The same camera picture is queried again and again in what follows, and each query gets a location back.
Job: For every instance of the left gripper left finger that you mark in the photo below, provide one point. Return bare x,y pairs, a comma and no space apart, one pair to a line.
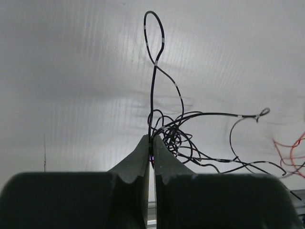
115,199

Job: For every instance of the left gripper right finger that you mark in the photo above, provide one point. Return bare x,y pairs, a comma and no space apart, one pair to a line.
187,200

